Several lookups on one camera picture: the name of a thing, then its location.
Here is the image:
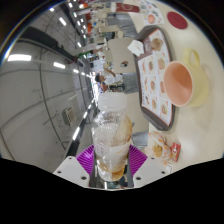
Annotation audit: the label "group of beige chairs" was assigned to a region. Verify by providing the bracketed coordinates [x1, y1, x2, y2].
[88, 9, 134, 39]

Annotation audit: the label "ceiling strip lights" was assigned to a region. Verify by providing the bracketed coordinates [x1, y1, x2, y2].
[6, 0, 98, 143]

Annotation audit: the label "crumpled white napkin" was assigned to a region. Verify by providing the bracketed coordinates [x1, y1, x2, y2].
[127, 39, 145, 58]

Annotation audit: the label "clear plastic bottle white cap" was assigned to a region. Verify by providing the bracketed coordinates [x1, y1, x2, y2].
[91, 92, 134, 183]

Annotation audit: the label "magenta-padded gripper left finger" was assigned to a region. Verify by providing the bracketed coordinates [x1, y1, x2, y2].
[53, 144, 98, 189]

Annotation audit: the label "ceiling air conditioner unit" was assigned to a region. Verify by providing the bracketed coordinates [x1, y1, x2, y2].
[62, 106, 78, 127]

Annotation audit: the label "red sauce packet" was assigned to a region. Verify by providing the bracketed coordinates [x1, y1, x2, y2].
[169, 142, 182, 163]

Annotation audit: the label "flat round red coaster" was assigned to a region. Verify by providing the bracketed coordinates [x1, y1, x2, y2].
[166, 11, 189, 30]

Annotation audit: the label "beige wooden chair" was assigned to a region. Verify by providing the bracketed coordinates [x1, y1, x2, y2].
[125, 92, 150, 134]
[107, 36, 138, 74]

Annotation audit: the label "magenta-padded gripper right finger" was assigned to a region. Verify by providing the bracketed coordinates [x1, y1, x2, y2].
[127, 144, 171, 189]

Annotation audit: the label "dark brown food tray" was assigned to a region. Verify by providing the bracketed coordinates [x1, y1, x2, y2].
[133, 24, 177, 132]

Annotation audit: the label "person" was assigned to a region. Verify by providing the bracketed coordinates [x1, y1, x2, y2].
[94, 68, 124, 93]

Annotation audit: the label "colourful printed flyer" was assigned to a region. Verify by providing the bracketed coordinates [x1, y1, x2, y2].
[139, 0, 166, 26]

